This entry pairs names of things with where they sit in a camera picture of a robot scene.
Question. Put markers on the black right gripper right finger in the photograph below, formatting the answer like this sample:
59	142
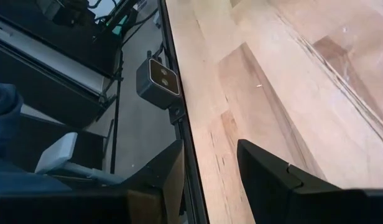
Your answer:
278	193

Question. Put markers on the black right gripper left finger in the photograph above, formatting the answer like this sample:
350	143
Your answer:
154	186

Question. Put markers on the white chair armrest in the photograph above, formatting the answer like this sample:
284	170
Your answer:
54	152

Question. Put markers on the person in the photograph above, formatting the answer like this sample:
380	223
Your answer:
5	109

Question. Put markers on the black aluminium table frame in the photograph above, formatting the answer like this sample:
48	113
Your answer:
182	133

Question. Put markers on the grey table-level camera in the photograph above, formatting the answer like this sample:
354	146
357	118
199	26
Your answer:
157	84

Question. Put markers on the black rig frame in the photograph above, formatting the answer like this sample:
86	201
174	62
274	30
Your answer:
54	46

